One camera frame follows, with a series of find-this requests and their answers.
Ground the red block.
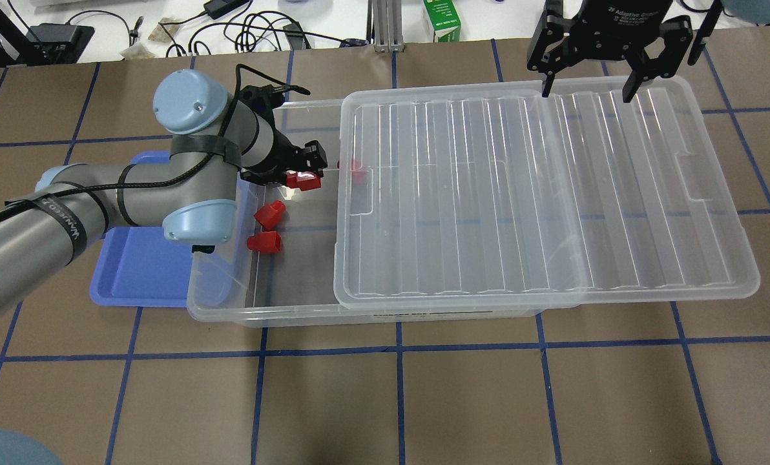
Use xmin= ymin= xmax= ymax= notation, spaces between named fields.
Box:
xmin=253 ymin=200 xmax=287 ymax=231
xmin=245 ymin=231 xmax=282 ymax=254
xmin=285 ymin=170 xmax=321 ymax=191

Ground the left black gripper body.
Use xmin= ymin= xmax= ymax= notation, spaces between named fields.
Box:
xmin=240 ymin=129 xmax=328 ymax=185

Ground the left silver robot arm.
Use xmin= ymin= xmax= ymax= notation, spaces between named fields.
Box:
xmin=0 ymin=70 xmax=327 ymax=314

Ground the green white carton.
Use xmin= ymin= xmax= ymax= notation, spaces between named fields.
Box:
xmin=422 ymin=0 xmax=462 ymax=43

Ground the black power adapter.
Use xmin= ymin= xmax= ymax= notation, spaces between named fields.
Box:
xmin=203 ymin=0 xmax=251 ymax=19

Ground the aluminium frame post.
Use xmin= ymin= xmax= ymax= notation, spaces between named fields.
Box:
xmin=367 ymin=1 xmax=404 ymax=53

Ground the clear plastic box lid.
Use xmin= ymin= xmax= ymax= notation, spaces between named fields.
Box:
xmin=333 ymin=76 xmax=760 ymax=315

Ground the blue plastic tray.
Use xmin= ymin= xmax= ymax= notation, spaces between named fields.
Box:
xmin=89 ymin=150 xmax=195 ymax=308

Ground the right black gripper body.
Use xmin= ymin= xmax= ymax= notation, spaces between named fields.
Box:
xmin=527 ymin=1 xmax=693 ymax=72

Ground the clear plastic storage box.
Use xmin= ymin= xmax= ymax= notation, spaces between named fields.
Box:
xmin=186 ymin=98 xmax=579 ymax=327

